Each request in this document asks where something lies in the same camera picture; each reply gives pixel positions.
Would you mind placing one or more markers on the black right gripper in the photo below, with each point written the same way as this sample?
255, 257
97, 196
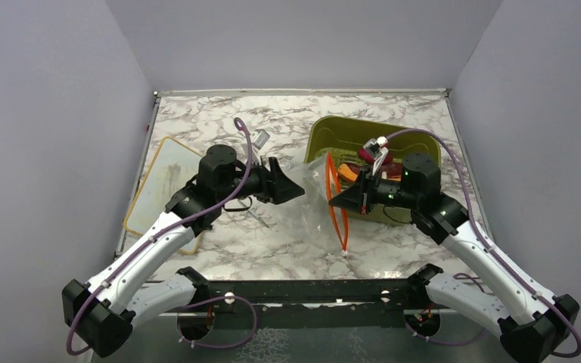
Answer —
359, 197

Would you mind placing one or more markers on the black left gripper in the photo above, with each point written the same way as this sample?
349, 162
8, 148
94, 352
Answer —
285, 190

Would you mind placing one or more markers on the purple toy sweet potato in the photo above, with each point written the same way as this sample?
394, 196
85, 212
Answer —
368, 158

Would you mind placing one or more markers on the clear zip top bag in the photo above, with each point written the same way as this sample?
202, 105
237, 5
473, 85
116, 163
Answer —
310, 218

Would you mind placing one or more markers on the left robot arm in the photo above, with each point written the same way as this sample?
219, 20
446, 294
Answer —
102, 313

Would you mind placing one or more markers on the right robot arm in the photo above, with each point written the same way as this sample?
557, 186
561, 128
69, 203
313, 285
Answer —
528, 318

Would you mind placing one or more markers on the orange toy pumpkin slice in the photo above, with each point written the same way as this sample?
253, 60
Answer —
348, 171

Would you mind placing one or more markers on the olive green plastic bin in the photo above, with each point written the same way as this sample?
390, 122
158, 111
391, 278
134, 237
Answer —
340, 133

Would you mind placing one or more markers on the white cutting board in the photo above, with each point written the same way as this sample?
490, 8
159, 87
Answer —
170, 166

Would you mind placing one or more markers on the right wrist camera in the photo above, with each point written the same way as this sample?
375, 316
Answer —
377, 147

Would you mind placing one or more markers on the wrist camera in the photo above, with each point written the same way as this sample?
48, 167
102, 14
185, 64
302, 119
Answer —
377, 147
259, 138

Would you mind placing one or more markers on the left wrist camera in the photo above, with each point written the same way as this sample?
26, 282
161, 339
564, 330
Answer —
259, 138

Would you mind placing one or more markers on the black base frame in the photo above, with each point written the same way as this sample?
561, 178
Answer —
299, 304

